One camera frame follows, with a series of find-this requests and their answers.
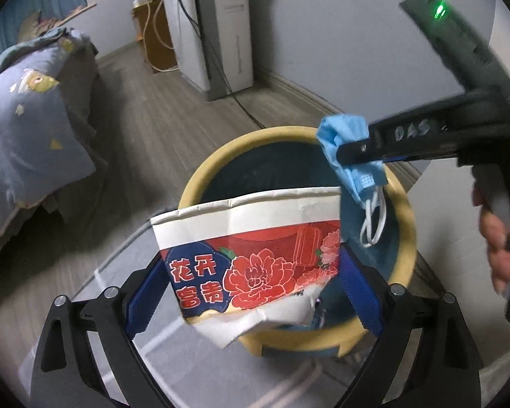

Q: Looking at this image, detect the wooden cabinet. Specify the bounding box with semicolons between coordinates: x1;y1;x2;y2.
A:
131;0;180;75

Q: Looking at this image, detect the white air purifier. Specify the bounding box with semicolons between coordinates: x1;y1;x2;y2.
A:
164;0;255;102

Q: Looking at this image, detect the yellow rimmed teal bin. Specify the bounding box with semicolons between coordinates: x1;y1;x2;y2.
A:
177;126;417;358

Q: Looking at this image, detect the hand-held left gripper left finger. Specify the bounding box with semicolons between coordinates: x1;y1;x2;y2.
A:
29;255;173;408

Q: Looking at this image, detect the blue face mask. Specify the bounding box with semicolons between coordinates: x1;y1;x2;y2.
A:
316;114;389;248

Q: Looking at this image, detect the cream white cable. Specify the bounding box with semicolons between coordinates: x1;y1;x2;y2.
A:
142;0;179;74

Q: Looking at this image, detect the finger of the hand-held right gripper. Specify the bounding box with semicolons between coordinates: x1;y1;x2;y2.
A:
336;101;460;167

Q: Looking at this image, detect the olive green cushion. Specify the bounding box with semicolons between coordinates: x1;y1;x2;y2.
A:
15;8;45;43

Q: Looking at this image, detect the black cable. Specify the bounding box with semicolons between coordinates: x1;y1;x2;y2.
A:
168;0;266;130

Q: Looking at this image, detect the red flower printed paper bowl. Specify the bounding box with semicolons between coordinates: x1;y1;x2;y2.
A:
150;186;343;347

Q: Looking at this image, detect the person's right hand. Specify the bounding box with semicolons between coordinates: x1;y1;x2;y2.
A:
472;178;510;298

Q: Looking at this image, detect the bed with blue quilt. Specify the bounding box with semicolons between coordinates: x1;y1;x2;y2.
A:
0;25;98;213

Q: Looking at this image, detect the patterned plush cushion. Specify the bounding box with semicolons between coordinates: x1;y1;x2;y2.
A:
38;17;65;35

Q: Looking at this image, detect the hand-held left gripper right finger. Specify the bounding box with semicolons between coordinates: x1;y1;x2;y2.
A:
339;242;483;408

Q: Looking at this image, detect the grey checked mat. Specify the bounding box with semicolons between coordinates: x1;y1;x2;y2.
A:
21;217;413;408

